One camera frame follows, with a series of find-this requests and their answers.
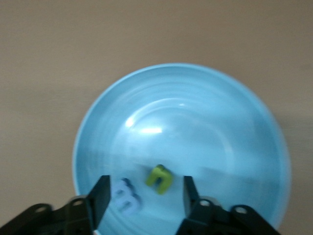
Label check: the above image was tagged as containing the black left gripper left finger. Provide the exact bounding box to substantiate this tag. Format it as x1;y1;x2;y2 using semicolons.
61;175;112;235

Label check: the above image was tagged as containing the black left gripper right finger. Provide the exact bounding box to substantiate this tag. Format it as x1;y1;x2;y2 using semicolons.
176;175;222;235

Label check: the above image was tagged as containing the blue letter m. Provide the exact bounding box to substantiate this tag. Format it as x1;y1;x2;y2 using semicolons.
111;178;142;216

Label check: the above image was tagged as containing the green letter n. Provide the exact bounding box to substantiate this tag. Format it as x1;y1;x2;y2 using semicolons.
145;164;174;196

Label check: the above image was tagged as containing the blue plate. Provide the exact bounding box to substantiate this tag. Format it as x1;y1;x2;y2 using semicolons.
72;63;292;235

